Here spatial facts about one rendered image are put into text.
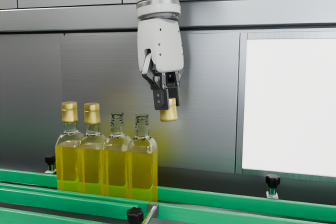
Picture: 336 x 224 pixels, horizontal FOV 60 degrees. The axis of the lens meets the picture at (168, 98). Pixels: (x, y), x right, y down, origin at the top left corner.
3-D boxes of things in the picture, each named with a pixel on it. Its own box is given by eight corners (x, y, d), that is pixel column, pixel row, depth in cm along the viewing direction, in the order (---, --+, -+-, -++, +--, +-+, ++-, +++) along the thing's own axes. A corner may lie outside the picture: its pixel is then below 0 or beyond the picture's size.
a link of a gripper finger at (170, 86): (170, 73, 63) (173, 104, 63) (162, 74, 60) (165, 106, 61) (183, 72, 61) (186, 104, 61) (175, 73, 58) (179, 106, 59)
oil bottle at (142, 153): (158, 222, 68) (158, 133, 65) (151, 236, 63) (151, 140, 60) (135, 219, 70) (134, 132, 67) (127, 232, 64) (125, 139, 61)
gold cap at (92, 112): (103, 121, 67) (102, 102, 66) (96, 125, 63) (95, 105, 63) (89, 120, 67) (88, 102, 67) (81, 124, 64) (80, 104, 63)
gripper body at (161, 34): (157, 20, 63) (162, 72, 64) (126, 15, 54) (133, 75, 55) (188, 13, 59) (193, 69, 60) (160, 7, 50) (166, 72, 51)
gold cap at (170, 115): (181, 118, 59) (179, 96, 59) (172, 121, 56) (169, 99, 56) (166, 118, 61) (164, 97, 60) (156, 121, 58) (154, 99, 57)
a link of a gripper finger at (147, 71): (153, 39, 56) (164, 63, 59) (135, 62, 51) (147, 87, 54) (158, 38, 55) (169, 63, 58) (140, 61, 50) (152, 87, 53)
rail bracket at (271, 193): (276, 220, 70) (279, 167, 68) (280, 238, 63) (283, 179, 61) (259, 218, 71) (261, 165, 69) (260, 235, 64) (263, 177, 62)
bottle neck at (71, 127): (79, 130, 68) (79, 110, 68) (73, 133, 66) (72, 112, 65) (68, 129, 69) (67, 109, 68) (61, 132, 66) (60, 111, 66)
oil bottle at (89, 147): (112, 216, 71) (109, 130, 68) (101, 229, 65) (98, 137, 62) (91, 213, 72) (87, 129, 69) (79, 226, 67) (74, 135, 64)
